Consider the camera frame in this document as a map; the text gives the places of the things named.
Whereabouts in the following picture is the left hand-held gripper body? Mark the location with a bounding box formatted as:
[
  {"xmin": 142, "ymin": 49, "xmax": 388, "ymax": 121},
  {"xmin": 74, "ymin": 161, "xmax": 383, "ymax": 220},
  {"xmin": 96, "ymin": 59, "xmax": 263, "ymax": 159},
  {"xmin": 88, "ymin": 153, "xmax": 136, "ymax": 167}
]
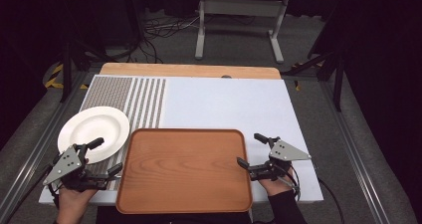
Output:
[{"xmin": 42, "ymin": 143, "xmax": 112, "ymax": 193}]

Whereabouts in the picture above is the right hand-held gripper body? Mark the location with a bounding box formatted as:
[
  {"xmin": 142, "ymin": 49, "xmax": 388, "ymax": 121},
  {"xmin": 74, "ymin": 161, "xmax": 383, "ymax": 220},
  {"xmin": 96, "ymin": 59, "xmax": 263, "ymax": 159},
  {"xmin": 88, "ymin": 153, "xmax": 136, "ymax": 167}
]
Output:
[{"xmin": 248, "ymin": 136, "xmax": 313, "ymax": 182}]

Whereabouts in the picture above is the white round plate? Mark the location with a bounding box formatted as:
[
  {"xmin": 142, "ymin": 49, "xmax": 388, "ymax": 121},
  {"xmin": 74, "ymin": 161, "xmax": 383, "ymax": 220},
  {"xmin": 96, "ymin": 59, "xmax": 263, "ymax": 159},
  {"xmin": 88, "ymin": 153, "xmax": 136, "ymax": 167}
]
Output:
[{"xmin": 57, "ymin": 106, "xmax": 130, "ymax": 165}]

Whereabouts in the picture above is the brown wooden tray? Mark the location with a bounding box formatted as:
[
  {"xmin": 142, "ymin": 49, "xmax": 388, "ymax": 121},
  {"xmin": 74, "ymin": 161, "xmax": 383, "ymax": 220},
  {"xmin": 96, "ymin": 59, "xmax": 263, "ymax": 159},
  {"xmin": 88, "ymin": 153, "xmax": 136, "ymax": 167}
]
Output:
[{"xmin": 115, "ymin": 127, "xmax": 254, "ymax": 215}]

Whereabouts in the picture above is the person's right hand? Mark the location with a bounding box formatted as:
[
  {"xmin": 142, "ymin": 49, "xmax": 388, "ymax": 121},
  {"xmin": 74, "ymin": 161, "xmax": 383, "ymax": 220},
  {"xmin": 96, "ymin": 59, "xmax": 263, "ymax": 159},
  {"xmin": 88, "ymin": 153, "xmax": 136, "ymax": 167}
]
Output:
[{"xmin": 258, "ymin": 167, "xmax": 297, "ymax": 197}]

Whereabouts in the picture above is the person's left hand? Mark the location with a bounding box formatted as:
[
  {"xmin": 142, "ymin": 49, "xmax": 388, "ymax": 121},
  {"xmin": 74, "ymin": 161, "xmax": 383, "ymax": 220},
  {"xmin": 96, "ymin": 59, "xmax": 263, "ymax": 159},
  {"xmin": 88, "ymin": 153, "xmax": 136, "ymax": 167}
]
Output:
[{"xmin": 56, "ymin": 186, "xmax": 99, "ymax": 224}]

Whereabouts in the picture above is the person's dark clothing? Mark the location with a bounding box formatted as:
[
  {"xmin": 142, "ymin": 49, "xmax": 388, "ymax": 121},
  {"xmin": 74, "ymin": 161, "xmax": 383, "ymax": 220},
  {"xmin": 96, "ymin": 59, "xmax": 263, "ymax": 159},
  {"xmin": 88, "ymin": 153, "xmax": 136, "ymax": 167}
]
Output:
[{"xmin": 96, "ymin": 205, "xmax": 253, "ymax": 224}]

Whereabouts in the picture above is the white table cover board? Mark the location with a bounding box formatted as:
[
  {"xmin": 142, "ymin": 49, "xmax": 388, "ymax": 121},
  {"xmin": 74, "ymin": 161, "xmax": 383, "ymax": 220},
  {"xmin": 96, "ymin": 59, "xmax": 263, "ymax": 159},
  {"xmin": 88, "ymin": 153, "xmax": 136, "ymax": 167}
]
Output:
[{"xmin": 38, "ymin": 74, "xmax": 324, "ymax": 205}]

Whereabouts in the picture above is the grey striped placemat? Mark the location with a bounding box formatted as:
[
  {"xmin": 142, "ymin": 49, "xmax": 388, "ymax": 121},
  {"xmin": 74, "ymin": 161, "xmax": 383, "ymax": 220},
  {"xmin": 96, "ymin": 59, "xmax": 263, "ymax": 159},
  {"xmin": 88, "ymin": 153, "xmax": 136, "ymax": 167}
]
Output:
[{"xmin": 79, "ymin": 76, "xmax": 167, "ymax": 191}]

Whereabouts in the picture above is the yellow black hazard tape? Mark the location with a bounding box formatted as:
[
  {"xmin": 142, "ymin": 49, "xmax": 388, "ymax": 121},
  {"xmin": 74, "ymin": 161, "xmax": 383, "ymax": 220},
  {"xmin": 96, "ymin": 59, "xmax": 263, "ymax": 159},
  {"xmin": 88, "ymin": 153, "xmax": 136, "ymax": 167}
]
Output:
[
  {"xmin": 291, "ymin": 61, "xmax": 325, "ymax": 93},
  {"xmin": 44, "ymin": 63, "xmax": 90, "ymax": 91}
]

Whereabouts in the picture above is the black metal stand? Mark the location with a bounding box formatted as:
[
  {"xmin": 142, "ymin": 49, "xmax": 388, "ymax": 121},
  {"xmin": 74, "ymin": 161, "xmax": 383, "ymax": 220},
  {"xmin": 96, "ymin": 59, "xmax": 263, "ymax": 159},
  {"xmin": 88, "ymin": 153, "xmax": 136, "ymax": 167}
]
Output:
[
  {"xmin": 282, "ymin": 46, "xmax": 346, "ymax": 112},
  {"xmin": 59, "ymin": 39, "xmax": 112, "ymax": 103}
]

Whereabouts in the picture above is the light wooden table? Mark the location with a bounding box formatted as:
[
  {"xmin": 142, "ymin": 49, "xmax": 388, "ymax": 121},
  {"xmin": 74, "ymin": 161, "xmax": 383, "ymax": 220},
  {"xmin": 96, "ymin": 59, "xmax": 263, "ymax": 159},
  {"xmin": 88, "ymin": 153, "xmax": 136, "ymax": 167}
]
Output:
[{"xmin": 99, "ymin": 63, "xmax": 283, "ymax": 80}]

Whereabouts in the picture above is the aluminium floor rail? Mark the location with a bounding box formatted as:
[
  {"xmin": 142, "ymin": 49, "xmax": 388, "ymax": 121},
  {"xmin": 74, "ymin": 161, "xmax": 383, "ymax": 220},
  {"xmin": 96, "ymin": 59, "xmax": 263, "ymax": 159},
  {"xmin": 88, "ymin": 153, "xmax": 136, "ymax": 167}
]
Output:
[
  {"xmin": 317, "ymin": 80, "xmax": 396, "ymax": 224},
  {"xmin": 0, "ymin": 70, "xmax": 92, "ymax": 224}
]

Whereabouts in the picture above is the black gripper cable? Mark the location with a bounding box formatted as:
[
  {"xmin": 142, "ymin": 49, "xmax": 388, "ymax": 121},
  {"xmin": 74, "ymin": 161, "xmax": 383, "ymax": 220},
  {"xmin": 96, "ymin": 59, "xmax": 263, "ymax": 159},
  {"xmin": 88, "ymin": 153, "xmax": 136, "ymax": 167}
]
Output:
[{"xmin": 282, "ymin": 165, "xmax": 346, "ymax": 224}]

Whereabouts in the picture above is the grey metal desk frame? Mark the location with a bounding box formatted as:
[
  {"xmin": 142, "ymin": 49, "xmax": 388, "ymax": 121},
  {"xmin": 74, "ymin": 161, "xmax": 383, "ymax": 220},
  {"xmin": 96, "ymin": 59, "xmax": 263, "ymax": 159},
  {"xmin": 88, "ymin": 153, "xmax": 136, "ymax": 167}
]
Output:
[{"xmin": 194, "ymin": 0, "xmax": 291, "ymax": 65}]

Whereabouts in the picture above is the bundle of floor cables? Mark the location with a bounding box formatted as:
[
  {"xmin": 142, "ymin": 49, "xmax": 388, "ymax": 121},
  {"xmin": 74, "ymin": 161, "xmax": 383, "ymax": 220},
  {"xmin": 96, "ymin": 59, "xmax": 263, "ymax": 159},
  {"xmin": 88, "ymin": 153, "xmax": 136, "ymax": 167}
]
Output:
[{"xmin": 132, "ymin": 14, "xmax": 257, "ymax": 64}]

